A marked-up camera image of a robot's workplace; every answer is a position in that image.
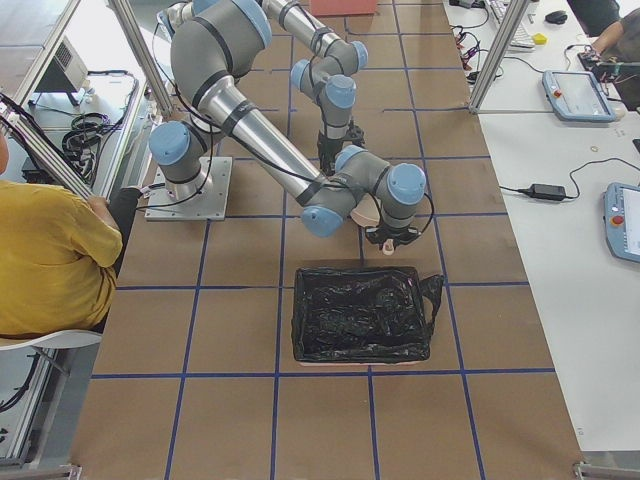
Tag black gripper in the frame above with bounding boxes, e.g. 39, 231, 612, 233
365, 223, 419, 248
317, 119, 365, 173

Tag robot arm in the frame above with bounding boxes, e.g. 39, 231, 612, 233
171, 1, 368, 183
150, 1, 426, 248

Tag pink bin with black bag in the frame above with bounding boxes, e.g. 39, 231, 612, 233
291, 266, 444, 364

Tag pink plastic bin left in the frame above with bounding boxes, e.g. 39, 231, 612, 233
309, 0, 378, 16

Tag black power brick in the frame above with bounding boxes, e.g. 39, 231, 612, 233
526, 183, 567, 201

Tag blue teach pendant upper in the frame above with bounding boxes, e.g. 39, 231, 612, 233
542, 70, 616, 123

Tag blue teach pendant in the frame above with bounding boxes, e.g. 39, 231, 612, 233
542, 70, 616, 123
603, 182, 639, 263

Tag blue teach pendant lower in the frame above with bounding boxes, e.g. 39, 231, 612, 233
603, 182, 639, 263

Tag grey metal box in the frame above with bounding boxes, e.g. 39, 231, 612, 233
35, 36, 88, 94

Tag person in yellow shirt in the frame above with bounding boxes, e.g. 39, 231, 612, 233
1, 180, 142, 339

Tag white chair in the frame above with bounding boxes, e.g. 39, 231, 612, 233
1, 329, 102, 377

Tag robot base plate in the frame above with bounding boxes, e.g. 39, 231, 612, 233
144, 156, 233, 221

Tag aluminium frame post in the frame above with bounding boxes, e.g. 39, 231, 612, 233
469, 0, 527, 114

